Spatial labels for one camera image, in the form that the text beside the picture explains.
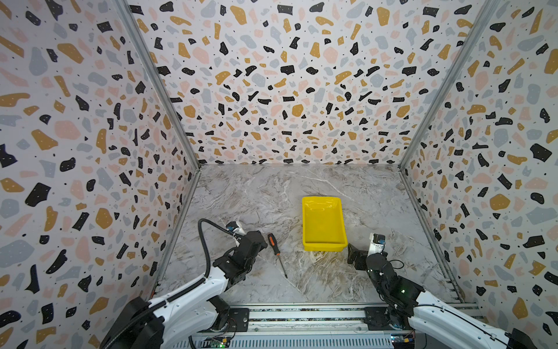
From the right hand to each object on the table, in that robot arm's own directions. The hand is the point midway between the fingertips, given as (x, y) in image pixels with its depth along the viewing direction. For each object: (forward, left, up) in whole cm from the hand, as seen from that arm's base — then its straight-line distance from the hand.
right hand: (356, 244), depth 84 cm
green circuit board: (-31, +48, -7) cm, 57 cm away
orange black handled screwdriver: (+1, +31, -7) cm, 32 cm away
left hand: (+3, +37, +3) cm, 37 cm away
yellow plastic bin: (+11, +11, -6) cm, 17 cm away
